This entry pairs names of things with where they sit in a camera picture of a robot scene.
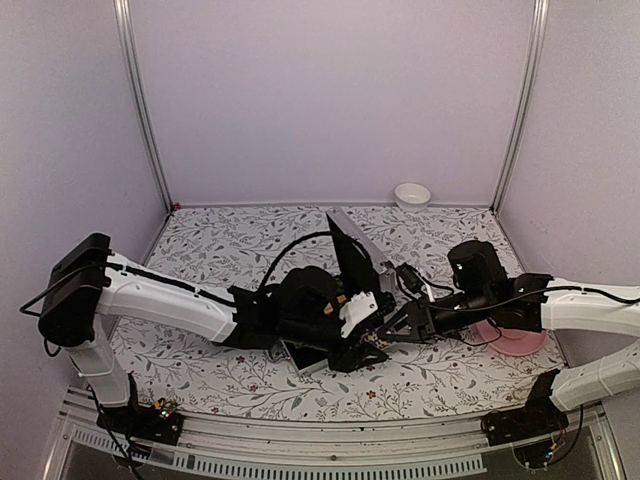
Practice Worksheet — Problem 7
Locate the aluminium frame post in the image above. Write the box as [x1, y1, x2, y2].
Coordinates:
[490, 0, 550, 217]
[113, 0, 174, 213]

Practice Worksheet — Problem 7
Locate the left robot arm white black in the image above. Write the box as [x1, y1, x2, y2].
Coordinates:
[19, 232, 395, 434]

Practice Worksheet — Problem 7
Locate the right aluminium frame post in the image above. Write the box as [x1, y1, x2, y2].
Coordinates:
[490, 0, 550, 217]

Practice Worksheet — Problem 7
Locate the left aluminium frame post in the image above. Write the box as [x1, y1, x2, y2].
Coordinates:
[113, 0, 174, 213]

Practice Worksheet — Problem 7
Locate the white bowl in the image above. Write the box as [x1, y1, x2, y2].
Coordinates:
[394, 183, 431, 212]

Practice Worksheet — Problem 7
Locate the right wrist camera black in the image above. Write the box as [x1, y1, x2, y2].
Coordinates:
[395, 263, 435, 302]

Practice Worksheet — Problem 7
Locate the clear poker chip tube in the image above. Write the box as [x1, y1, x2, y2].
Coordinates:
[362, 331, 391, 351]

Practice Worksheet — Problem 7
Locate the aluminium poker case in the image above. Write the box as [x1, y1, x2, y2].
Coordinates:
[268, 208, 397, 375]

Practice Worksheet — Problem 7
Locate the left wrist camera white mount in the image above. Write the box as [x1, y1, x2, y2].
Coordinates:
[339, 292, 378, 338]

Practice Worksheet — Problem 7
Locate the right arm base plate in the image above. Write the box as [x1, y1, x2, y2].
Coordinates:
[480, 369, 569, 446]

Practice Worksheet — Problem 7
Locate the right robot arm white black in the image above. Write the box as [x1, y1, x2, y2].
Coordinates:
[378, 240, 639, 436]

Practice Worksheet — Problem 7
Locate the floral table mat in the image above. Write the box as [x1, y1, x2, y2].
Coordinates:
[111, 206, 564, 422]

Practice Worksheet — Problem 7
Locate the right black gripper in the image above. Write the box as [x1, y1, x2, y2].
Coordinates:
[377, 287, 493, 345]

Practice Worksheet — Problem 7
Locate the pink plate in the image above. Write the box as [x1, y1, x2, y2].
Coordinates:
[472, 320, 548, 357]

